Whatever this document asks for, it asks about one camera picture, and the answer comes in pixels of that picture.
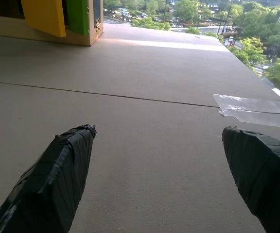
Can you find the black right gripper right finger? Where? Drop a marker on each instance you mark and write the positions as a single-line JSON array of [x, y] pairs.
[[264, 174]]

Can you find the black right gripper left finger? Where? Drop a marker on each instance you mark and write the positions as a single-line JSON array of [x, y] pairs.
[[52, 184]]

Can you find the clear tape strip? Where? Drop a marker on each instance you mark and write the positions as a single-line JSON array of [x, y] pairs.
[[254, 109]]

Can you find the wooden cabinet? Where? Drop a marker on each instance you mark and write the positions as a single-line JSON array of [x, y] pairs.
[[91, 29]]

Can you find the yellow cabinet door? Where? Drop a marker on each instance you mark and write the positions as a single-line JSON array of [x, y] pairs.
[[46, 15]]

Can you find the green cabinet door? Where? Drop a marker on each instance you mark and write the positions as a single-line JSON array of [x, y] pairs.
[[78, 15]]

